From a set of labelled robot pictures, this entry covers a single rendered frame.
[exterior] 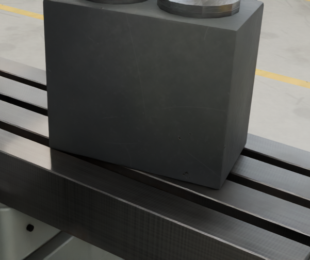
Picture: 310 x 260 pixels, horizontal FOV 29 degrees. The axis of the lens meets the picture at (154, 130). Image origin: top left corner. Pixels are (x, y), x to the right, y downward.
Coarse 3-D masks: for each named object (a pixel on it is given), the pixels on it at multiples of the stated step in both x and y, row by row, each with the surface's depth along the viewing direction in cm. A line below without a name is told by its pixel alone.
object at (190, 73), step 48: (48, 0) 65; (96, 0) 65; (144, 0) 66; (192, 0) 63; (240, 0) 68; (48, 48) 68; (96, 48) 65; (144, 48) 63; (192, 48) 61; (240, 48) 62; (48, 96) 71; (96, 96) 68; (144, 96) 66; (192, 96) 63; (240, 96) 67; (96, 144) 71; (144, 144) 68; (192, 144) 66; (240, 144) 73
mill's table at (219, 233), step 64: (0, 64) 98; (0, 128) 78; (0, 192) 76; (64, 192) 70; (128, 192) 66; (192, 192) 67; (256, 192) 67; (128, 256) 68; (192, 256) 62; (256, 256) 58
